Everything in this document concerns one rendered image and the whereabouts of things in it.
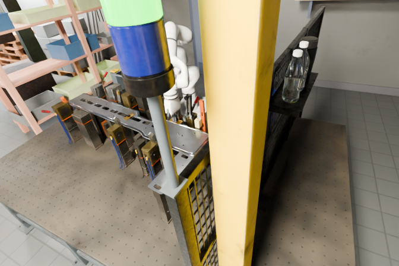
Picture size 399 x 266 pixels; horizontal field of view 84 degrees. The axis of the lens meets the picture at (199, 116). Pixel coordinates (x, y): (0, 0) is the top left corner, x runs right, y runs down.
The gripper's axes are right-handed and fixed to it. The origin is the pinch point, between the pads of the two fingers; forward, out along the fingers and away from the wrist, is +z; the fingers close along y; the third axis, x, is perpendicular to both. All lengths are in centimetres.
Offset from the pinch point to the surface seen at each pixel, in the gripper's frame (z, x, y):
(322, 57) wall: 65, 51, -301
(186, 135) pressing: 13.6, 5.2, -1.4
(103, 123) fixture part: 27, -79, 4
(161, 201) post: 22.4, 17.3, 39.9
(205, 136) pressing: 13.6, 16.9, -6.6
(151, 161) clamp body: 17.7, -2.9, 24.1
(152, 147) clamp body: 9.0, -3.1, 20.6
